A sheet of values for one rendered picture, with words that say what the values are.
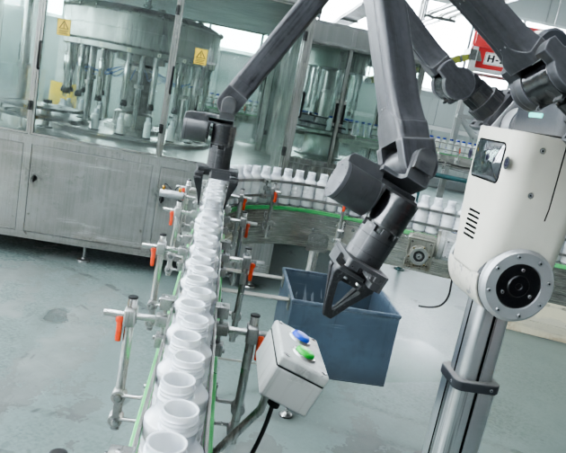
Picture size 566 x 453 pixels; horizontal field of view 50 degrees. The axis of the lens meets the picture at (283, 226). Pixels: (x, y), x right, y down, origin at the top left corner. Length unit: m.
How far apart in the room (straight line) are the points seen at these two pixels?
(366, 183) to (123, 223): 3.90
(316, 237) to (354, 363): 1.20
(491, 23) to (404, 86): 0.24
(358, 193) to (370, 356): 1.00
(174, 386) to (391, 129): 0.48
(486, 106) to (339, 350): 0.76
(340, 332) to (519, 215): 0.65
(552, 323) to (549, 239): 4.06
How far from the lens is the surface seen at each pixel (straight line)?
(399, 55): 0.95
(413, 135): 0.90
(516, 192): 1.30
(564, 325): 5.44
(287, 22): 1.49
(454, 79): 1.54
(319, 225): 2.87
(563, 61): 1.13
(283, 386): 0.90
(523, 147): 1.30
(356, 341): 1.76
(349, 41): 6.50
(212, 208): 1.50
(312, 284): 2.00
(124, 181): 4.60
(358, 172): 0.84
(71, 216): 4.73
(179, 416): 0.65
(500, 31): 1.11
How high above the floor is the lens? 1.47
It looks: 12 degrees down
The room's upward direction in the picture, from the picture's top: 11 degrees clockwise
